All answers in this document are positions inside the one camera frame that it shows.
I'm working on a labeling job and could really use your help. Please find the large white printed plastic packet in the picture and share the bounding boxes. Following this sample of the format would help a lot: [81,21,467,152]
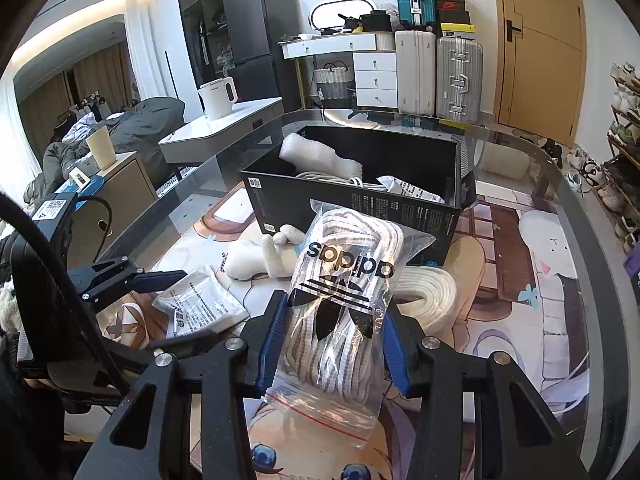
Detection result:
[377,175,446,205]

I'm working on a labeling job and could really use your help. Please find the dark jacket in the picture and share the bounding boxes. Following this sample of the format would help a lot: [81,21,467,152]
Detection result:
[42,96,186,196]

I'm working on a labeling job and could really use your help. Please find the woven basket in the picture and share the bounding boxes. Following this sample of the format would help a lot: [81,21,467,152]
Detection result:
[314,60,355,102]

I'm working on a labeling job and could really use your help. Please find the white dressing table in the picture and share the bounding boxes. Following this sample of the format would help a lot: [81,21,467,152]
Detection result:
[279,31,401,111]

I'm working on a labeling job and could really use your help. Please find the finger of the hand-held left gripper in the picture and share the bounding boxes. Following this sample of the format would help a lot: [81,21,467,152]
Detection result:
[67,256,189,311]
[107,327,230,357]

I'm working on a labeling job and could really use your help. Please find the shoe rack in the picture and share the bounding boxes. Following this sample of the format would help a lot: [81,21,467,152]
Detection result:
[602,62,640,256]

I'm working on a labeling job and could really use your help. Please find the cream rope coil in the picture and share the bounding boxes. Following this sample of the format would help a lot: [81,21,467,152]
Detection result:
[395,266,458,337]

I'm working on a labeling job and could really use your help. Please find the white side table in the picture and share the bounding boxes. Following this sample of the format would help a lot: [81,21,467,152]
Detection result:
[159,96,286,181]

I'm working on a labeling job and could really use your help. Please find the group of sneakers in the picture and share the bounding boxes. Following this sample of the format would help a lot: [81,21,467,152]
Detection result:
[602,62,640,256]

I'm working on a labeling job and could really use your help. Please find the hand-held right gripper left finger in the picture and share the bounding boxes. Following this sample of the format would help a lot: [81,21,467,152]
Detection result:
[75,289,290,480]

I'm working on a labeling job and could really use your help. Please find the pair of shoes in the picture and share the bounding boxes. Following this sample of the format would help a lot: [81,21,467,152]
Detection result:
[542,137,602,192]

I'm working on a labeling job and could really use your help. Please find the brown curtain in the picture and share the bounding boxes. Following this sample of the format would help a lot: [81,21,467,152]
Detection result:
[20,42,133,131]

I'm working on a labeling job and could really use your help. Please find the wooden cabinet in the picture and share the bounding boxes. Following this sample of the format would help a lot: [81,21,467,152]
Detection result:
[50,150,159,273]

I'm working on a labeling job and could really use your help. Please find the beige waste bin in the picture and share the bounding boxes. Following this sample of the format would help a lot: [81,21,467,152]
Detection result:
[86,125,118,170]

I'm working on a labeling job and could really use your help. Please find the black cardboard box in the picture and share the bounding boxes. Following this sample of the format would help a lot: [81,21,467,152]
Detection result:
[241,125,476,267]

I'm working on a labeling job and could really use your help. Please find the printed table mat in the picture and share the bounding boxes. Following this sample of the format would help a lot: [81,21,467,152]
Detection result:
[100,180,596,480]

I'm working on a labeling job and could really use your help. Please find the black cable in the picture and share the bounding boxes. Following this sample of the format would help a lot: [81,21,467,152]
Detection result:
[75,196,114,262]
[0,192,132,397]

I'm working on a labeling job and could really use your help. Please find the wooden door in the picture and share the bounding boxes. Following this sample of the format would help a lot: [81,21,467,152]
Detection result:
[492,0,586,148]

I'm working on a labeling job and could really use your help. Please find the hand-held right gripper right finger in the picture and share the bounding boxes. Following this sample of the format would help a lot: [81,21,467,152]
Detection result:
[382,304,588,480]

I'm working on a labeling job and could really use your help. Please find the white cable bundle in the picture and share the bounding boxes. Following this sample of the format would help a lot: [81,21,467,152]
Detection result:
[295,170,391,191]

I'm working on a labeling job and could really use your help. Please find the white plush toy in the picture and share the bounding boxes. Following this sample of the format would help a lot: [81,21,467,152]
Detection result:
[226,225,306,281]

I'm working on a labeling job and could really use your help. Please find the white suitcase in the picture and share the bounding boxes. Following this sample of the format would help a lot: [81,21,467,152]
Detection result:
[395,30,438,117]

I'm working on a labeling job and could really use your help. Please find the white electric kettle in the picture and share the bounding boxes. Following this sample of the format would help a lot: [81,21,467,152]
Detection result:
[197,76,238,121]

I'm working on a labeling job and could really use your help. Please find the small white printed plastic packet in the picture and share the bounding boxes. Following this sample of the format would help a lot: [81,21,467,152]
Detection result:
[151,264,250,341]

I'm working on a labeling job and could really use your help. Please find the oval vanity mirror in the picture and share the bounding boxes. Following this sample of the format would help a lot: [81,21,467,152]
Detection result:
[309,0,377,36]

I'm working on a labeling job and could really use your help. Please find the silver suitcase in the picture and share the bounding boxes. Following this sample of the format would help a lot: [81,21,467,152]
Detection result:
[436,36,485,123]

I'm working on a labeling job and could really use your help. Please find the dark grey fridge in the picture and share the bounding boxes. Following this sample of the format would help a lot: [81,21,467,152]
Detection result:
[222,0,301,113]

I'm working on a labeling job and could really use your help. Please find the dark glass cabinet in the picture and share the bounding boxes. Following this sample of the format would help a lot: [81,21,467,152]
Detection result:
[175,0,253,106]

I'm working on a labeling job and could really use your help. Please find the white curtain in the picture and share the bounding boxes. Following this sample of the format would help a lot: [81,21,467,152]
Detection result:
[125,0,178,106]

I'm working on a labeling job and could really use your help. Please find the clear bag of white shoelaces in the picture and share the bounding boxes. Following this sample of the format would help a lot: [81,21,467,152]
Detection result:
[265,199,437,451]

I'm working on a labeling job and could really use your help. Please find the black bag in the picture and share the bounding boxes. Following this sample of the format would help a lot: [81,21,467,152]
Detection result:
[360,10,392,32]

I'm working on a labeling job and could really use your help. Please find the white bubble wrap roll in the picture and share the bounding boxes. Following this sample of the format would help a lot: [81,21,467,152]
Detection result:
[279,132,363,181]

